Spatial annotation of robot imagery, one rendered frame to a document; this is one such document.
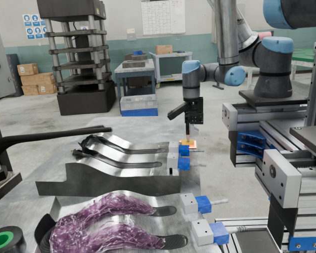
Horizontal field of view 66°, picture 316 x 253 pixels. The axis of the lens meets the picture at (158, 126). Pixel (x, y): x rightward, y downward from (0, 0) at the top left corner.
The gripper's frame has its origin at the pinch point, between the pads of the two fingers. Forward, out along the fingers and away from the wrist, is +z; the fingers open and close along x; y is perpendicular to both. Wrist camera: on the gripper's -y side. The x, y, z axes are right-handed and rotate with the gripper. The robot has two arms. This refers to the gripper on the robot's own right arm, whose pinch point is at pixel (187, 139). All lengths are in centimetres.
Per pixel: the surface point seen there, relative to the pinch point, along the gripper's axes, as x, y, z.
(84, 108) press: 317, -201, 74
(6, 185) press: -29, -73, 8
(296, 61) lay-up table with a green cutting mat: 279, 154, 0
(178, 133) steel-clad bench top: 18.0, -5.2, 4.5
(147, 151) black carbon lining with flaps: -19.7, -15.4, -3.5
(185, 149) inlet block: -22.9, -0.1, -5.7
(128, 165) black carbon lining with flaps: -30.7, -20.2, -3.2
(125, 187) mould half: -38.4, -19.7, 0.5
